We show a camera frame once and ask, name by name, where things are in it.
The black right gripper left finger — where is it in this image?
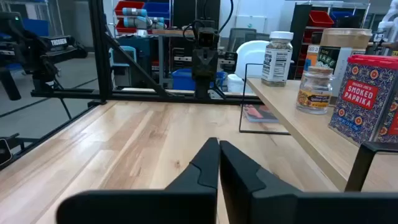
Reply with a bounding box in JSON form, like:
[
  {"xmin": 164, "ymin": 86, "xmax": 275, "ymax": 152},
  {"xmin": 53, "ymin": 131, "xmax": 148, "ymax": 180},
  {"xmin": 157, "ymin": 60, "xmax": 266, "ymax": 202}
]
[{"xmin": 55, "ymin": 137, "xmax": 221, "ymax": 224}]

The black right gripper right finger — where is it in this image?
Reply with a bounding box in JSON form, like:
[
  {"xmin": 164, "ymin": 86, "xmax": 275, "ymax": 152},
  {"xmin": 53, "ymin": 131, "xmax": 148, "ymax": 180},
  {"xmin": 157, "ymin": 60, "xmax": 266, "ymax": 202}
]
[{"xmin": 220, "ymin": 140, "xmax": 398, "ymax": 224}]

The bagel sesame jar white lid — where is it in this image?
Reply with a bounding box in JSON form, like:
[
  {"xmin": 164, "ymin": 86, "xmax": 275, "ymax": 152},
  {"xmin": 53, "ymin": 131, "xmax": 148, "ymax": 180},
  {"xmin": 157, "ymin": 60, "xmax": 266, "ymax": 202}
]
[{"xmin": 261, "ymin": 30, "xmax": 294, "ymax": 87}]

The small saffron jar cork stopper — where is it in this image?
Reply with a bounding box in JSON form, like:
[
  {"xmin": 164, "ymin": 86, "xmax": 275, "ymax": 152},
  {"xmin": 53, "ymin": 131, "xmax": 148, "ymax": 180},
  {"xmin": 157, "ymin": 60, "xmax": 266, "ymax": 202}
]
[{"xmin": 295, "ymin": 66, "xmax": 336, "ymax": 115}]

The furikake jar tan lid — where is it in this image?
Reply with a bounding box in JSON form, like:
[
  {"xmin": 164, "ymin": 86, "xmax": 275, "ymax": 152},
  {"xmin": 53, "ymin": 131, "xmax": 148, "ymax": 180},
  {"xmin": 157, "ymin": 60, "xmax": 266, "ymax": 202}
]
[{"xmin": 315, "ymin": 28, "xmax": 373, "ymax": 97}]

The smoked paprika tin red lid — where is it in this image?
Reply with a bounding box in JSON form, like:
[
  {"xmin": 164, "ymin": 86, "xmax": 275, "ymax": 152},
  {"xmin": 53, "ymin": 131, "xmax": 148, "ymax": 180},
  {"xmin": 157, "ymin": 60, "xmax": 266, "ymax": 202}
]
[{"xmin": 328, "ymin": 55, "xmax": 398, "ymax": 146}]

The wooden shelf with black legs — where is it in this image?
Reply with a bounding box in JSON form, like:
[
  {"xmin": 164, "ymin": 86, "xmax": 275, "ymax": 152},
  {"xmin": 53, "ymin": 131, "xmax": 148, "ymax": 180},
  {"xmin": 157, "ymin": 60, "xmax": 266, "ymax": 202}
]
[{"xmin": 238, "ymin": 63, "xmax": 398, "ymax": 192}]

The blue floor storage bin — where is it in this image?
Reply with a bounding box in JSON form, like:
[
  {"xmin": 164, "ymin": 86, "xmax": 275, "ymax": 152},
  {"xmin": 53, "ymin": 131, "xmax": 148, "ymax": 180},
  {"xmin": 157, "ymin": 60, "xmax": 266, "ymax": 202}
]
[{"xmin": 172, "ymin": 68, "xmax": 227, "ymax": 91}]

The white plastic container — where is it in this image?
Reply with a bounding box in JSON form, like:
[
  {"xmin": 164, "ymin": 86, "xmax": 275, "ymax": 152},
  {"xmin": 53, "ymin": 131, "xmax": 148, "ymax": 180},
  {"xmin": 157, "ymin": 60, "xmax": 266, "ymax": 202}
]
[{"xmin": 226, "ymin": 73, "xmax": 249, "ymax": 94}]

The black mesh office chair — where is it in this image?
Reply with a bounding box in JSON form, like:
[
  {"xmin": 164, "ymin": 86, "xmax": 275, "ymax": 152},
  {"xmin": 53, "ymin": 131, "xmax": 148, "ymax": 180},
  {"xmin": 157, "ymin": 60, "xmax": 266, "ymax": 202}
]
[{"xmin": 228, "ymin": 27, "xmax": 271, "ymax": 52}]

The white plastic chair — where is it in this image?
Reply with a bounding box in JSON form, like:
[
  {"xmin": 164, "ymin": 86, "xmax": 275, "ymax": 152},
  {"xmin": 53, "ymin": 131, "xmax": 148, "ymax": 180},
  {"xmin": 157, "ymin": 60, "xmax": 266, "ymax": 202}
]
[{"xmin": 234, "ymin": 40, "xmax": 270, "ymax": 79}]

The canyon picture book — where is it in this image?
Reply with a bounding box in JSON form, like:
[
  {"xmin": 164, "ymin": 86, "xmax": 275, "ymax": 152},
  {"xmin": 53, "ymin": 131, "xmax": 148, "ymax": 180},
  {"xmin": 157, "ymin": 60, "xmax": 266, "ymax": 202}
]
[{"xmin": 242, "ymin": 104, "xmax": 280, "ymax": 124}]

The light blue chair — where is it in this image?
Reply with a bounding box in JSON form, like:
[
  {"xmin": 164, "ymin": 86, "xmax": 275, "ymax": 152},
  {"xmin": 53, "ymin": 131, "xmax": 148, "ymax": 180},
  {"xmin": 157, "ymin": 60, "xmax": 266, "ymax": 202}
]
[{"xmin": 109, "ymin": 45, "xmax": 137, "ymax": 68}]

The red storage bin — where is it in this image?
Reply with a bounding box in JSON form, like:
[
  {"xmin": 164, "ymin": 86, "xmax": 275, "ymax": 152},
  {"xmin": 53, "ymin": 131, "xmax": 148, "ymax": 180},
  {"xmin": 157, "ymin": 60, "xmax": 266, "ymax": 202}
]
[
  {"xmin": 115, "ymin": 19, "xmax": 137, "ymax": 34},
  {"xmin": 114, "ymin": 1, "xmax": 146, "ymax": 17}
]

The metal rack with red bins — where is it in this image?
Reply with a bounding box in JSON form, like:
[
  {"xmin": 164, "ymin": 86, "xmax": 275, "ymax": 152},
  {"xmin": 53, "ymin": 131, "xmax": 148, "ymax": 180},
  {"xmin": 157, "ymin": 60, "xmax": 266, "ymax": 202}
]
[{"xmin": 303, "ymin": 2, "xmax": 371, "ymax": 47}]

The blue bin on rack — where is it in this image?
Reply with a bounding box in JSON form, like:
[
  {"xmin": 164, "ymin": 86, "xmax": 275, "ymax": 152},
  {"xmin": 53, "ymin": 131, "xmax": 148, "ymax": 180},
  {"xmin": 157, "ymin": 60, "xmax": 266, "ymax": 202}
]
[{"xmin": 330, "ymin": 11, "xmax": 355, "ymax": 22}]

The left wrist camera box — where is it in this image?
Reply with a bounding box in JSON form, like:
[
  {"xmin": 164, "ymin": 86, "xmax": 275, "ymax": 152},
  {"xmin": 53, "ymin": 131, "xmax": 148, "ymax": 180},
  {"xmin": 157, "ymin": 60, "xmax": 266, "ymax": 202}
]
[{"xmin": 195, "ymin": 27, "xmax": 220, "ymax": 49}]

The blue wall storage bin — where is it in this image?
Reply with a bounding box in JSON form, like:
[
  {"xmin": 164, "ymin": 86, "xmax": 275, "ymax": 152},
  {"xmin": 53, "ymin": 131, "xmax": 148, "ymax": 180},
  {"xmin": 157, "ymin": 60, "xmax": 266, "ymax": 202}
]
[{"xmin": 143, "ymin": 2, "xmax": 171, "ymax": 19}]

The black metal table frame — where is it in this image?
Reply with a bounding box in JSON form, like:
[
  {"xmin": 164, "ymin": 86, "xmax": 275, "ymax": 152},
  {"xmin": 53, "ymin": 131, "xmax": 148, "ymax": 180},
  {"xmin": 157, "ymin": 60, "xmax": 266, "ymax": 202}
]
[{"xmin": 0, "ymin": 0, "xmax": 264, "ymax": 170}]

